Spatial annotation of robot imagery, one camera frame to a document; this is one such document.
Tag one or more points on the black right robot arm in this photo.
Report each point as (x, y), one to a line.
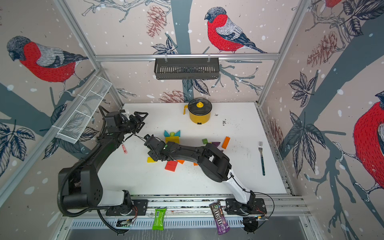
(214, 164)

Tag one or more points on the green snack packet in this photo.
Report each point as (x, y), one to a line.
(158, 224)

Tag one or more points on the long yellow rectangle block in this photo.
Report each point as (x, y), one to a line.
(172, 138)

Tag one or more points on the orange block far right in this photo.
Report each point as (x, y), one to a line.
(226, 142)

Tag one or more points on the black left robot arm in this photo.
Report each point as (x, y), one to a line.
(79, 187)

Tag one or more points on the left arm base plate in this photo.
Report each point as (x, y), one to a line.
(134, 208)

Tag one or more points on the leftmost yellow block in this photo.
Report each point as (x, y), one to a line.
(150, 160)

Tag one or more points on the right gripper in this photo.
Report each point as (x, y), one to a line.
(151, 154)

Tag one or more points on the yellow pot with lid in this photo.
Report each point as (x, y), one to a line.
(199, 110)

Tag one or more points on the red square block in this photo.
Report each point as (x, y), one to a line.
(171, 166)

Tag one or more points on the purple m&m candy packet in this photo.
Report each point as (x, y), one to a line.
(220, 220)

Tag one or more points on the fork with teal handle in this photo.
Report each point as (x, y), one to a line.
(260, 147)

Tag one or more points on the black wire shelf basket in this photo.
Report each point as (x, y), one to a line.
(187, 69)

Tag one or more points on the pink small object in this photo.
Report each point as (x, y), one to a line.
(124, 149)

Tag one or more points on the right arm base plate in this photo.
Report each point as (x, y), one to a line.
(234, 207)

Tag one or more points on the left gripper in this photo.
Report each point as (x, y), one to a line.
(136, 113)

